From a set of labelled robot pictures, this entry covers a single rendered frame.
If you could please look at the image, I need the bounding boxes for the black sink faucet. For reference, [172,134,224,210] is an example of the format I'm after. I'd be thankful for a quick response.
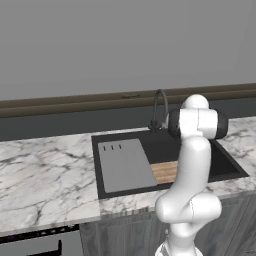
[148,88,170,134]

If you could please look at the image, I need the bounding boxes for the black kitchen sink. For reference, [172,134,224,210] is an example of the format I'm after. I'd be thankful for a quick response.
[91,127,250,200]

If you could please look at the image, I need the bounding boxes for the grey sink drainboard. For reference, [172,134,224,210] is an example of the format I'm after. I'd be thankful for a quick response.
[97,138,158,194]

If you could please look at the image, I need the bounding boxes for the wooden cutting board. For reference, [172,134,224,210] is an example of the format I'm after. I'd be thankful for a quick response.
[150,160,179,185]

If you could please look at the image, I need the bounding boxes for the dark wood cabinet door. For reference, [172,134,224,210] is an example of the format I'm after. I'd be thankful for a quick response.
[196,194,256,256]
[79,213,172,256]

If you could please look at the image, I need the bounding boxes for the grey dishwasher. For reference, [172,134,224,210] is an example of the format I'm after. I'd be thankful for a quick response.
[0,223,84,256]

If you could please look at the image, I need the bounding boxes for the black dishwasher handle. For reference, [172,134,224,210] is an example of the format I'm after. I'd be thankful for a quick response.
[27,239,63,256]

